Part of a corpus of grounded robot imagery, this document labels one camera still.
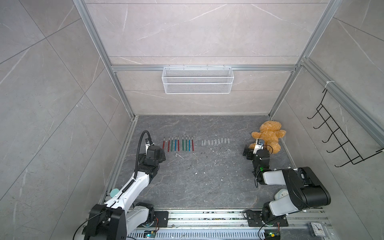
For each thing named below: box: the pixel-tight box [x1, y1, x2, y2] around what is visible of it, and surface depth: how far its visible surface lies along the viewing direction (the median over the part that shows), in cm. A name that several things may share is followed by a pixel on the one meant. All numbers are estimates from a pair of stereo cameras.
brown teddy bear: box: [248, 120, 287, 154], surface depth 100 cm
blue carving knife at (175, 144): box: [174, 136, 178, 152], surface depth 106 cm
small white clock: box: [308, 222, 326, 237], surface depth 71 cm
